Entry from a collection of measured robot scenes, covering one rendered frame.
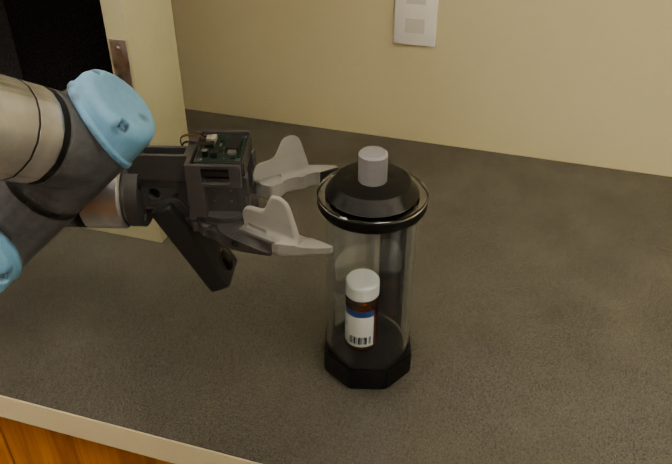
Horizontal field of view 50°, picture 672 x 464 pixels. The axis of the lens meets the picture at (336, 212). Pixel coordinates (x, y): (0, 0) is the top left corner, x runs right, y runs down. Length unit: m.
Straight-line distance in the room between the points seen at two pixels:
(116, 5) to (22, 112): 0.38
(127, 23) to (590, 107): 0.74
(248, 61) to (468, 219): 0.52
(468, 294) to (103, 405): 0.45
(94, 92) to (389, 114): 0.80
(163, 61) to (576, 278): 0.61
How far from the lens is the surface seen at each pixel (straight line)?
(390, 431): 0.78
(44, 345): 0.93
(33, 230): 0.64
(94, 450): 0.93
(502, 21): 1.21
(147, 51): 0.94
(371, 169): 0.68
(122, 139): 0.58
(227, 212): 0.70
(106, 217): 0.72
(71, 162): 0.58
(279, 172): 0.76
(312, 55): 1.30
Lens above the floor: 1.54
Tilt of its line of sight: 34 degrees down
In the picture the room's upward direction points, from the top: straight up
